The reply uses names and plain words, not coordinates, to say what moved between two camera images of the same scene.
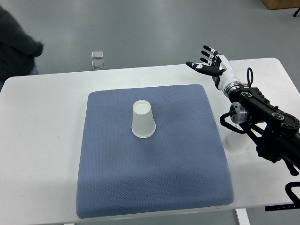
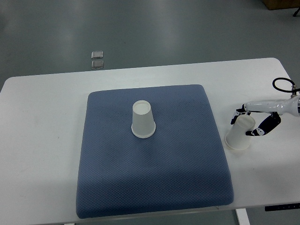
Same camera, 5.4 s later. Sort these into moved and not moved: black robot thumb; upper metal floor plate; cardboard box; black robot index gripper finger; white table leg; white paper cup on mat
Moved: black robot index gripper finger; black robot thumb
Not moved: white paper cup on mat; upper metal floor plate; white table leg; cardboard box
